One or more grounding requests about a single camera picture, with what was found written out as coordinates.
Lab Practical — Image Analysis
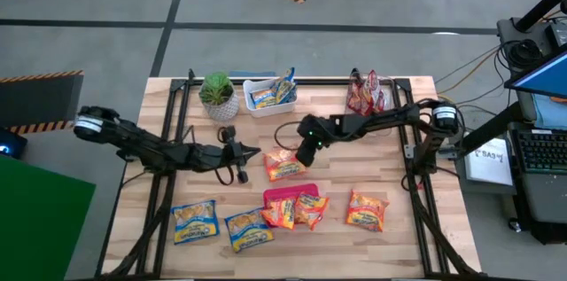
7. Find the black keyboard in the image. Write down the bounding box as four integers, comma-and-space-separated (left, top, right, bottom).
516, 129, 567, 175

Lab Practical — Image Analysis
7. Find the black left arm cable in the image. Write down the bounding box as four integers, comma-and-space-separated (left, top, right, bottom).
214, 163, 236, 187

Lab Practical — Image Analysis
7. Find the white paper sheet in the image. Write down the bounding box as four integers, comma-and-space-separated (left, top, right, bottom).
462, 137, 515, 187

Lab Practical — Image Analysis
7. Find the red Maruchan noodle pack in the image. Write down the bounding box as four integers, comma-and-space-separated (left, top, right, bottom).
375, 87, 388, 113
346, 80, 367, 113
361, 69, 381, 117

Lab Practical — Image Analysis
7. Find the computer monitor with blue screen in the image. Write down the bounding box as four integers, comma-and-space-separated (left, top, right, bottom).
504, 43, 567, 100

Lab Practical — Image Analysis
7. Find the light blue cloth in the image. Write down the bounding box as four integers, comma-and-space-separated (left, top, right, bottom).
531, 92, 567, 131

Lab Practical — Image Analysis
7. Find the black coiled cable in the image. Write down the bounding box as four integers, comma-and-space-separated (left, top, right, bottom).
504, 39, 544, 72

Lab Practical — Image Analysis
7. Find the white plastic bin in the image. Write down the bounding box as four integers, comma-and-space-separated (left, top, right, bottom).
241, 75, 298, 119

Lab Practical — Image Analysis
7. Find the black pole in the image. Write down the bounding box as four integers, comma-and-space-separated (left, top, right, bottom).
513, 0, 567, 34

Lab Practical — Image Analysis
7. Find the orange Maruchan noodle pack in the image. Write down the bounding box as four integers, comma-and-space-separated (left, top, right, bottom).
262, 147, 307, 183
260, 196, 297, 231
292, 191, 331, 232
345, 189, 391, 233

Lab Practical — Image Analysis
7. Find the green board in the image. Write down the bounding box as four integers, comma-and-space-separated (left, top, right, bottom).
0, 154, 97, 281

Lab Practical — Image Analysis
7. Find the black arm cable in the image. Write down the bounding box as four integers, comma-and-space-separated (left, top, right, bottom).
214, 163, 236, 187
273, 120, 307, 152

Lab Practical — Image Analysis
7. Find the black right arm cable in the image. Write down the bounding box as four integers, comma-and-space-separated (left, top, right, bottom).
273, 120, 307, 152

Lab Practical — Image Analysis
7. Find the black aluminium table frame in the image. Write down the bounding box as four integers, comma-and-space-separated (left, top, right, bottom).
95, 67, 488, 280

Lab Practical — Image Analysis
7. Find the black device with blue light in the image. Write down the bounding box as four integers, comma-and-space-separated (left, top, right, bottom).
0, 128, 28, 160

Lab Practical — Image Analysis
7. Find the blue Maruchan noodle pack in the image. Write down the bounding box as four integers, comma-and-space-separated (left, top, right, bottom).
223, 207, 276, 254
270, 66, 297, 105
170, 199, 221, 246
250, 88, 278, 110

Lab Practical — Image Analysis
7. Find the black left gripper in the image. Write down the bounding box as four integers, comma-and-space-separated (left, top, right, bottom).
188, 125, 262, 184

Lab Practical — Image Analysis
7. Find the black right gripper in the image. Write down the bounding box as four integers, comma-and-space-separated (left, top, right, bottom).
295, 113, 338, 168

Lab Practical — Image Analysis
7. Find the succulent in white patterned pot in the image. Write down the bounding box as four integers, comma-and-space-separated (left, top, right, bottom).
198, 71, 240, 122

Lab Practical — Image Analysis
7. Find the grey equipment cart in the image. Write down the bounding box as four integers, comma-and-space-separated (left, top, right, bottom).
495, 17, 567, 246

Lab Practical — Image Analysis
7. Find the clear plastic bin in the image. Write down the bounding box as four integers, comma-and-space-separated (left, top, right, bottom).
343, 74, 395, 140

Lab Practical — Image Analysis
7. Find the pink plastic bin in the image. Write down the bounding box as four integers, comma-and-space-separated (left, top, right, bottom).
262, 183, 321, 211

